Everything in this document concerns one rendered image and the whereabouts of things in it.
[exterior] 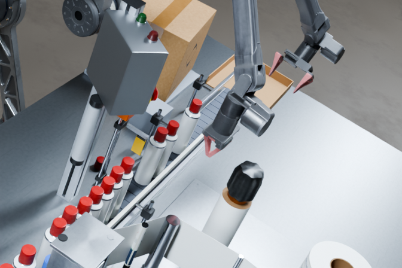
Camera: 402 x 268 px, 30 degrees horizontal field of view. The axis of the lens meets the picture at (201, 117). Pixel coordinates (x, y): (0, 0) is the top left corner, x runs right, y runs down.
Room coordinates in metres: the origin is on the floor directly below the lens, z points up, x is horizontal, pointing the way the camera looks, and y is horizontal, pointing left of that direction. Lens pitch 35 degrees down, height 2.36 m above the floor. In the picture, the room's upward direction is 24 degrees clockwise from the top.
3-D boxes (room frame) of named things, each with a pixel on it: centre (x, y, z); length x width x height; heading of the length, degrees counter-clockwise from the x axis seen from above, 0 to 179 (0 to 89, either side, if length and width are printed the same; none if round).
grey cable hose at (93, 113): (1.45, 0.24, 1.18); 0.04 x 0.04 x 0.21
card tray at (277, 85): (2.56, -0.12, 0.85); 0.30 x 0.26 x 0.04; 167
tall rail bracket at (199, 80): (2.22, 0.03, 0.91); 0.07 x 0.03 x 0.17; 77
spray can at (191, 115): (1.92, 0.03, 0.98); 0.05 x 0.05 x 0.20
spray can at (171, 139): (1.77, 0.06, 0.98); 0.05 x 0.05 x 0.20
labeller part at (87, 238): (1.15, 0.11, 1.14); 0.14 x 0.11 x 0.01; 167
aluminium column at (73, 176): (1.58, 0.26, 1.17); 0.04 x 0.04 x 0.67; 77
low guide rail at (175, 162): (1.86, 0.01, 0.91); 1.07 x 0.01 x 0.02; 167
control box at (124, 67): (1.50, 0.22, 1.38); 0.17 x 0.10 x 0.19; 42
